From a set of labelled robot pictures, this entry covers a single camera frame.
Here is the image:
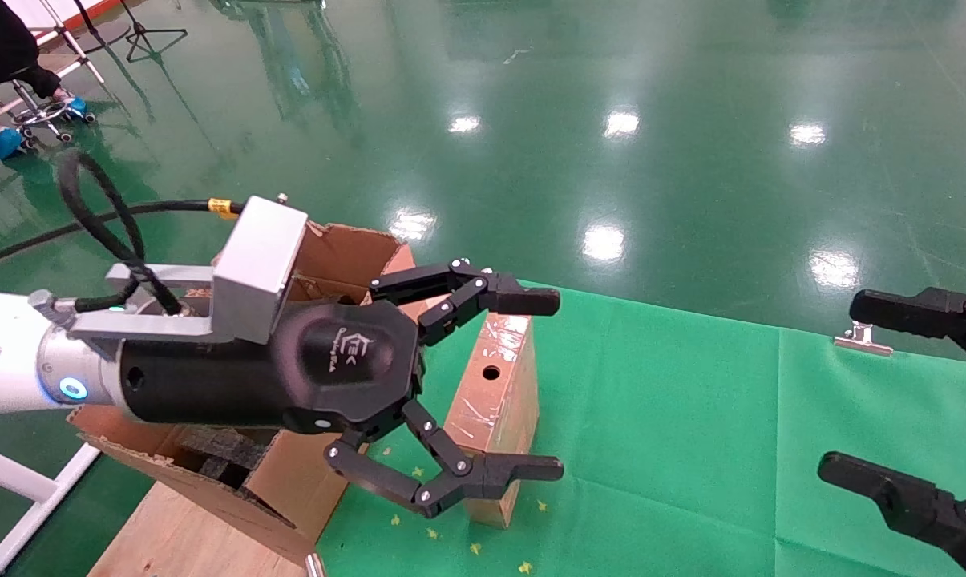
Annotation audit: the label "white pipe frame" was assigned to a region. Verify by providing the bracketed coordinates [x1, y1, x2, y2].
[0, 439, 103, 577]

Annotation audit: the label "large open cardboard carton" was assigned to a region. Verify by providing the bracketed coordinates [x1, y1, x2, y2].
[66, 220, 419, 566]

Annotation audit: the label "small taped cardboard box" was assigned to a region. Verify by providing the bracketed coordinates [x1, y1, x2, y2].
[444, 309, 541, 530]

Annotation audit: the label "black foam block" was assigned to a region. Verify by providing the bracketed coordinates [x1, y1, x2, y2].
[176, 425, 279, 490]

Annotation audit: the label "wheeled metal stool base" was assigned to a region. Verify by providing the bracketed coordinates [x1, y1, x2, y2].
[10, 79, 97, 149]

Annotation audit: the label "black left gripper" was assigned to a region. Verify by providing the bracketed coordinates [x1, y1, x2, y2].
[118, 301, 428, 440]

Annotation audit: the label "green cloth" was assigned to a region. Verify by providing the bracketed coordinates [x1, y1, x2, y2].
[316, 280, 966, 577]

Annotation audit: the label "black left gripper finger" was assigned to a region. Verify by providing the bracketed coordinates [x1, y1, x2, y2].
[369, 258, 561, 347]
[325, 399, 565, 518]

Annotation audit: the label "black braided cable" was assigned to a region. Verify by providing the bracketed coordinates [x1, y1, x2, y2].
[0, 151, 245, 317]

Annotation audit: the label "black tripod stand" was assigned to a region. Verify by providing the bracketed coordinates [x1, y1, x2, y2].
[74, 0, 188, 63]

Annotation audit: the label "white stand legs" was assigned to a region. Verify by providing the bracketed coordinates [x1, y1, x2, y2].
[38, 0, 107, 85]

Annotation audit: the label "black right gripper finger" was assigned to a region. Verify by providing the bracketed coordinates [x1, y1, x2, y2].
[818, 451, 966, 576]
[849, 287, 966, 368]

